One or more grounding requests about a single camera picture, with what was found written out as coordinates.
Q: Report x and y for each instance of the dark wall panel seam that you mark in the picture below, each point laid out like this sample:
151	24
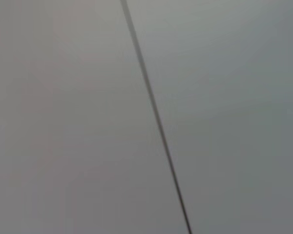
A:
158	117

